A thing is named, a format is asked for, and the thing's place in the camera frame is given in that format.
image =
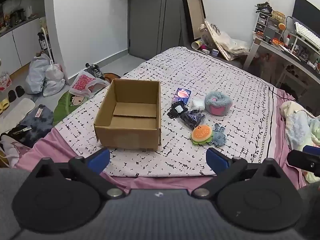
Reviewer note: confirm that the blue tie-dye rug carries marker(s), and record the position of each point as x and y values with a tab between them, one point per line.
35	126

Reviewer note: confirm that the black monitor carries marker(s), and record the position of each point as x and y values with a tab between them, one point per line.
307	14

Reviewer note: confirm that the blue planet tissue pack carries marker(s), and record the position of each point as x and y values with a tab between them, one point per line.
182	95

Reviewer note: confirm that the crumpled light blanket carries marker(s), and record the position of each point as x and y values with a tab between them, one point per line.
301	129

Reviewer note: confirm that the white keyboard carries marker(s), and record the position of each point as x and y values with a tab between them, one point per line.
308	35

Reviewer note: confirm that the white desk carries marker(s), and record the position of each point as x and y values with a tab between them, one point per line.
285	56

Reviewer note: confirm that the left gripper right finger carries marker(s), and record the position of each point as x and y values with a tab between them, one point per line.
227	172

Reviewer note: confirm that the red white plastic bag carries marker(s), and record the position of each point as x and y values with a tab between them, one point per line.
86	85

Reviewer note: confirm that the white black patterned bedspread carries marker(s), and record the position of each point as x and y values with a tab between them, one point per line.
250	124

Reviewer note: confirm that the white soft packet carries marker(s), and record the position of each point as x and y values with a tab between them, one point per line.
197	104

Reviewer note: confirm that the grey garbage bag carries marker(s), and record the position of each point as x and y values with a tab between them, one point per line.
37	80

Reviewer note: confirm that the brown cardboard box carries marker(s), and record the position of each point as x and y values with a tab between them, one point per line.
129	116

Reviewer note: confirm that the pink white tote bag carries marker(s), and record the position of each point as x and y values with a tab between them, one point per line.
11	151

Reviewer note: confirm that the framed brown board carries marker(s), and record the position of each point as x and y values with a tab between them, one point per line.
194	16

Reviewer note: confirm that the white garbage bag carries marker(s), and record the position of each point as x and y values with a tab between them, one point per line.
54	80

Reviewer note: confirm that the pink bed sheet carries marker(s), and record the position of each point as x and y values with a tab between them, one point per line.
74	133

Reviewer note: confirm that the grey pink plush toy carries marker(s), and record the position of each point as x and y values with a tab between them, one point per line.
217	103

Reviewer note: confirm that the paper cup on floor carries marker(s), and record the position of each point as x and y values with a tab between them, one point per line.
196	45

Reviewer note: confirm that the beige tote bag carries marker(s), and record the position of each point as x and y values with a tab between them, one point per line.
214	38

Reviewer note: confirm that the black slippers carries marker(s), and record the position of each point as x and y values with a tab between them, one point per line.
14	94

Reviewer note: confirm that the green leaf floor mat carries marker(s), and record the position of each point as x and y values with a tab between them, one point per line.
66	105

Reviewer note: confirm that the white bath mat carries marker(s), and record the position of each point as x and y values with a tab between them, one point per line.
16	115

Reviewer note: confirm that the black pouch white patch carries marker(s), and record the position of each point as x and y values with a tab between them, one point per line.
177	109

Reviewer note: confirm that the burger plush toy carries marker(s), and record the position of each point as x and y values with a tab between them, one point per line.
202	134

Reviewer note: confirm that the yellow slippers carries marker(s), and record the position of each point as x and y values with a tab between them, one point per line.
4	104

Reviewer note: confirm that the black item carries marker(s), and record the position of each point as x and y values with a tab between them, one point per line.
192	118

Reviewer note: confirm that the white cabinet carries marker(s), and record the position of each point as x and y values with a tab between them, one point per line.
19	46

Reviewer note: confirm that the dark grey door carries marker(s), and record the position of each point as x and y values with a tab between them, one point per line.
154	26

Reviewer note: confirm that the small blue plush creature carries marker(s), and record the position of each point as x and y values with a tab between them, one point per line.
219	138

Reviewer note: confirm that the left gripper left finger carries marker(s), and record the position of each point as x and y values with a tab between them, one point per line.
88	171

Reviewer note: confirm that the small drawer organizer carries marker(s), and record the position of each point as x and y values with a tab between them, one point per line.
267	27

